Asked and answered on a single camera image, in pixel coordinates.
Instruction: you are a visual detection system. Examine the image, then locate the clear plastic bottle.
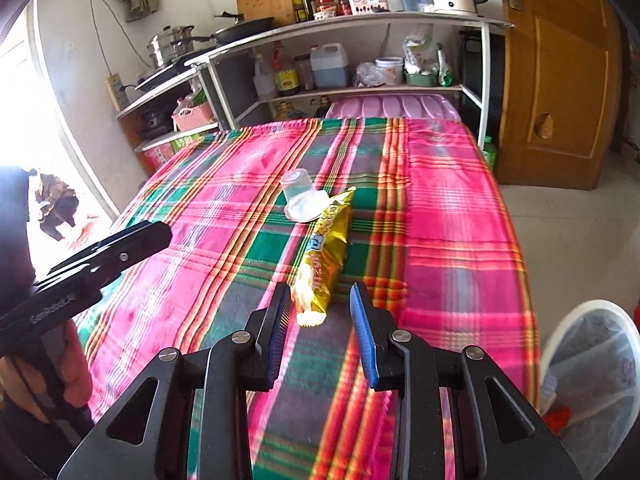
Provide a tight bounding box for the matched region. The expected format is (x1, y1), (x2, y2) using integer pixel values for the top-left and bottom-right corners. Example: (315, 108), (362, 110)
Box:
(252, 52), (277, 101)

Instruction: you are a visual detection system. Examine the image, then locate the green white pouch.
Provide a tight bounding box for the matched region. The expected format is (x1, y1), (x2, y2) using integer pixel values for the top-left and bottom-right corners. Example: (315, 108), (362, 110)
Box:
(436, 42), (453, 87)

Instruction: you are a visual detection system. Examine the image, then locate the white jerry can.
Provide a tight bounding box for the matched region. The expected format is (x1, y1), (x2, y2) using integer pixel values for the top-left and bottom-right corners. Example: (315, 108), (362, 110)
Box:
(310, 42), (349, 88)

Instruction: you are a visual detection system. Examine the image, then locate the plaid tablecloth table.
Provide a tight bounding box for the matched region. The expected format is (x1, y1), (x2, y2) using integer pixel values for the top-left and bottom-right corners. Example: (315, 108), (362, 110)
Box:
(75, 116), (543, 480)

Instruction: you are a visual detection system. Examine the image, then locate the white round trash bin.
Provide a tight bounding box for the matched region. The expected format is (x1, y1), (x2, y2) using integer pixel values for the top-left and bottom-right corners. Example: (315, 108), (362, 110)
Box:
(537, 300), (640, 480)

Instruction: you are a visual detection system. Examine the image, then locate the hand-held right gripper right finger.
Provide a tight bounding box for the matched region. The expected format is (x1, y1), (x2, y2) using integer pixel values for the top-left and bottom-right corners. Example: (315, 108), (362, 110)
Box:
(349, 281), (583, 480)

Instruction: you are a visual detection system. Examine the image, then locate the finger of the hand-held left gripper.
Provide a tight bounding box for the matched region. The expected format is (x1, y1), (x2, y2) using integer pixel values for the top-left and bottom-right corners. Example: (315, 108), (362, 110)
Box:
(47, 220), (170, 278)
(35, 223), (174, 307)

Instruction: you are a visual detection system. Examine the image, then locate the white lidded tub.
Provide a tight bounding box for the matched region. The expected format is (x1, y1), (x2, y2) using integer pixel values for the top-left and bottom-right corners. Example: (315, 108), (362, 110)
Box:
(375, 56), (405, 86)

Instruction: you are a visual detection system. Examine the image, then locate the white metal shelf rack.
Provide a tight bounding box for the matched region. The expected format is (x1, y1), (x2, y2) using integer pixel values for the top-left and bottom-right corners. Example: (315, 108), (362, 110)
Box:
(185, 12), (516, 151)

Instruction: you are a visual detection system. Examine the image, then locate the pink lidded storage box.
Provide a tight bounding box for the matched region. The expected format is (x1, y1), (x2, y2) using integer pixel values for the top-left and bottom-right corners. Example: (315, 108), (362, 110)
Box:
(325, 94), (461, 122)

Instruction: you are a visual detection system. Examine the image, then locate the yellow label oil bottle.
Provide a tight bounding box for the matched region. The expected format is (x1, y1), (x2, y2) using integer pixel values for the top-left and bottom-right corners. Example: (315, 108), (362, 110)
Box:
(271, 42), (302, 97)

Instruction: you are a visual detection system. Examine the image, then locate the dark brown cloth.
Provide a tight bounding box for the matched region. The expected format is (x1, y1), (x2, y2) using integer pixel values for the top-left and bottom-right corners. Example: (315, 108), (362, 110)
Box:
(37, 172), (81, 242)

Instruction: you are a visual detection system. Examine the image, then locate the wooden door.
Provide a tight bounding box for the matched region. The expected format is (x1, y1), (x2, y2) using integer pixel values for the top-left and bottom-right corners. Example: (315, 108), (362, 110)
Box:
(492, 0), (623, 191)

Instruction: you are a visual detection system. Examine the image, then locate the yellow snack packet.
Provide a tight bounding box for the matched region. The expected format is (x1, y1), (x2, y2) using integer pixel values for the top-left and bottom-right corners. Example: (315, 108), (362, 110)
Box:
(291, 186), (357, 328)

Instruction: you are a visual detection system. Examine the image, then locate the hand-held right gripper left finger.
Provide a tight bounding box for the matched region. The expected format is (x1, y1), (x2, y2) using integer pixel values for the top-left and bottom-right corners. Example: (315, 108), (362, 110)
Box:
(57, 282), (292, 480)

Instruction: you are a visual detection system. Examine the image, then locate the black frying pan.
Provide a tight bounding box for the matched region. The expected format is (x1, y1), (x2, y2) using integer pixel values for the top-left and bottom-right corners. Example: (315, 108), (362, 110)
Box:
(187, 12), (276, 46)

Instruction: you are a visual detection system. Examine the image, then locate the red printed carton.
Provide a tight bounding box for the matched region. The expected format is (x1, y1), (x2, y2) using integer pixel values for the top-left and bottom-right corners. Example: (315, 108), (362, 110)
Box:
(135, 127), (221, 173)

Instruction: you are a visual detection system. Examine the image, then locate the white green food bag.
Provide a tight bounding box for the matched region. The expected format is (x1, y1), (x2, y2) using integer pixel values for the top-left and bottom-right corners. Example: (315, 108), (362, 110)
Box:
(402, 25), (441, 76)

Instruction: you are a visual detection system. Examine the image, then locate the pink utensil holder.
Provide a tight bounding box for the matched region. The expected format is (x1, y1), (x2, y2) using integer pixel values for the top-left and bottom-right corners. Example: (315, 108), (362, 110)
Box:
(346, 0), (390, 16)

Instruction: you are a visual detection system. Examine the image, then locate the white power strip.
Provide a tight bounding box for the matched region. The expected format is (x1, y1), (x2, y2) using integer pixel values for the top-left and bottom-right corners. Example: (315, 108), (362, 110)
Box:
(106, 73), (126, 112)

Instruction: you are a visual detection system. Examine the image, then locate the crumpled clear plastic bag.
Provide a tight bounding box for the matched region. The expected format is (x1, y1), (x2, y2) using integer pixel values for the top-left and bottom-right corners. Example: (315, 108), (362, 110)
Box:
(352, 62), (386, 88)

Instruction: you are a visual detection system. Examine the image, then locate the black induction cooker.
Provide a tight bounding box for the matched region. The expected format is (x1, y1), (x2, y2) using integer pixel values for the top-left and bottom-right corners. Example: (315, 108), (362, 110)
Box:
(135, 57), (198, 92)

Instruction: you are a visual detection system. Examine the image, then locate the steel steamer pot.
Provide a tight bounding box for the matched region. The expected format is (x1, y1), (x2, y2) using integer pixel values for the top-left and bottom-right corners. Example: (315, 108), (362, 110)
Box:
(146, 24), (196, 68)

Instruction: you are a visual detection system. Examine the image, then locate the pink plastic basket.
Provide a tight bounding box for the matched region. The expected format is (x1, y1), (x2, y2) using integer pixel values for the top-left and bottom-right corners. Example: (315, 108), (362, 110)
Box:
(172, 101), (216, 132)

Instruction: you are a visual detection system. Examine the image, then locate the clear plastic bin liner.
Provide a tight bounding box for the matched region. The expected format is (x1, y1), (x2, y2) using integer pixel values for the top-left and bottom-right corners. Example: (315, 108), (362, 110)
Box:
(542, 310), (638, 471)

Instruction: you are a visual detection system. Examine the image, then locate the clear plastic cup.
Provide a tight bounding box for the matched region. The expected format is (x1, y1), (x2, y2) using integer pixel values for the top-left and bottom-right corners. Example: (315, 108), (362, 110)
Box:
(280, 170), (328, 222)

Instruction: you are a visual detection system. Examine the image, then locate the low white shelf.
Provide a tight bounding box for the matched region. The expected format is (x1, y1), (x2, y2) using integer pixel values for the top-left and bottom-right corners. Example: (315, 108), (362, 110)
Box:
(117, 67), (221, 151)

